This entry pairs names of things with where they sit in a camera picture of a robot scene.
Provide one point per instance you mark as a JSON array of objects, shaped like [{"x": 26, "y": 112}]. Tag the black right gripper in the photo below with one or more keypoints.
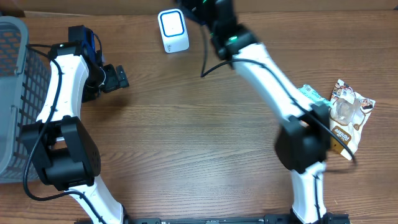
[{"x": 196, "y": 16}]

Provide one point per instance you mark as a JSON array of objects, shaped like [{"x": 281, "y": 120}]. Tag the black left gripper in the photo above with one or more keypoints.
[{"x": 115, "y": 82}]

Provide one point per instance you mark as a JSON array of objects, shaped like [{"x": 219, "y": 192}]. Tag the teal snack packet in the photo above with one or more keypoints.
[{"x": 313, "y": 95}]

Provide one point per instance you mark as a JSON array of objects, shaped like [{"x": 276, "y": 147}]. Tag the beige paper pouch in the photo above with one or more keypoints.
[{"x": 349, "y": 113}]

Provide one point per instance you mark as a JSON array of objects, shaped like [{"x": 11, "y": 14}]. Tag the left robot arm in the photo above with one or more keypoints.
[{"x": 63, "y": 158}]

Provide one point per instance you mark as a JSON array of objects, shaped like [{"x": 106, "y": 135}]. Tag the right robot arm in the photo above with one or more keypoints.
[{"x": 303, "y": 141}]

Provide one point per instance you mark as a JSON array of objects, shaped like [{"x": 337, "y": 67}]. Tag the white barcode scanner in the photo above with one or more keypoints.
[{"x": 173, "y": 30}]

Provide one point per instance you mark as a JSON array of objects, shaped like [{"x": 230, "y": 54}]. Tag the grey plastic mesh basket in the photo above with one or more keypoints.
[{"x": 24, "y": 84}]

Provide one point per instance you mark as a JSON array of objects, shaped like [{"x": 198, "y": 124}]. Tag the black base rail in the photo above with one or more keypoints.
[{"x": 267, "y": 219}]

